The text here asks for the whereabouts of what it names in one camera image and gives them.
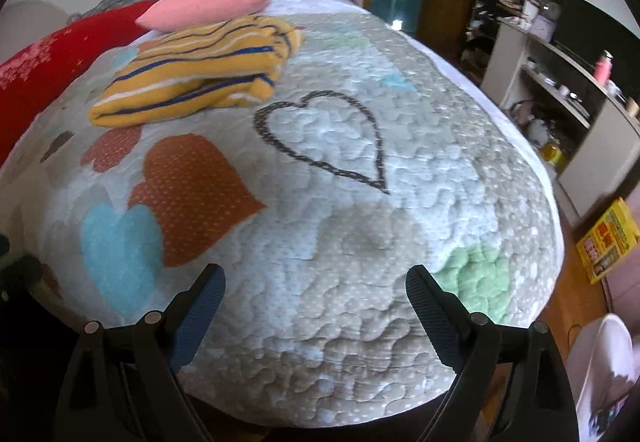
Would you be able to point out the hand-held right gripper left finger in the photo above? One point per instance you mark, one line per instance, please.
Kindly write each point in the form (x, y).
(199, 319)

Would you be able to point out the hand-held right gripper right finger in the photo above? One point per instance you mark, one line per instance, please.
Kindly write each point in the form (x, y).
(434, 319)

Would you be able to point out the yellow striped garment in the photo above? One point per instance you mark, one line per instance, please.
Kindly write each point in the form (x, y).
(200, 72)

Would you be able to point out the heart print quilt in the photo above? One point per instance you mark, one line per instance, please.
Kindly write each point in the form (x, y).
(350, 232)

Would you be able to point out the white plastic bin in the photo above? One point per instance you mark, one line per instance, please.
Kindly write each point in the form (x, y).
(600, 372)

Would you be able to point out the yellow printed box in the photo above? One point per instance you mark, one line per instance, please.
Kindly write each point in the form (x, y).
(607, 239)

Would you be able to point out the yellow round container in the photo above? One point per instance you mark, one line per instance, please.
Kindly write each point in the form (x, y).
(552, 155)

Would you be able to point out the white shelf unit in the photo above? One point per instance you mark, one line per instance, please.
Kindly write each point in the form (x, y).
(565, 97)

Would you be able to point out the red patterned blanket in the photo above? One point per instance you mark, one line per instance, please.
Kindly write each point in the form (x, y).
(45, 67)

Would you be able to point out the pink bottle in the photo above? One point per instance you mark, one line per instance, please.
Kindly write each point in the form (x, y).
(604, 67)

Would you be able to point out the pink pillow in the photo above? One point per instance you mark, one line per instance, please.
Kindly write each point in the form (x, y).
(210, 5)

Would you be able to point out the grey knitted cloth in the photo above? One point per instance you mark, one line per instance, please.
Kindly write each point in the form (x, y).
(115, 1)

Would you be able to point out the black television screen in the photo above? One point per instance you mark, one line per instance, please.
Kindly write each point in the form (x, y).
(595, 27)

